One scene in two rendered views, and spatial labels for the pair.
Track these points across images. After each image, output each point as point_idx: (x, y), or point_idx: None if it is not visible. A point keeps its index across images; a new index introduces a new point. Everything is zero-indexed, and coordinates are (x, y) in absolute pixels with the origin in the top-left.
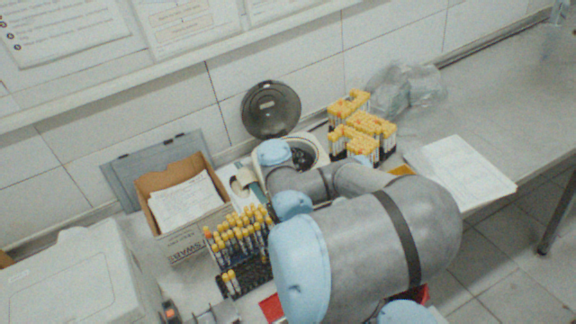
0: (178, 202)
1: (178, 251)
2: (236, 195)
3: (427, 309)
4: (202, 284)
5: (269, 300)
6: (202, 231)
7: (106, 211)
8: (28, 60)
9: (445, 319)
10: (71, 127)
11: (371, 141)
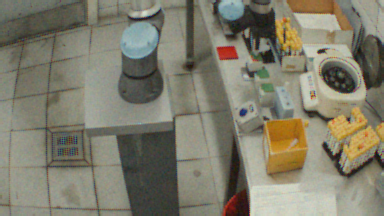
0: (324, 24)
1: (285, 17)
2: (321, 49)
3: (143, 46)
4: None
5: (234, 52)
6: (292, 23)
7: None
8: None
9: (157, 121)
10: None
11: (340, 132)
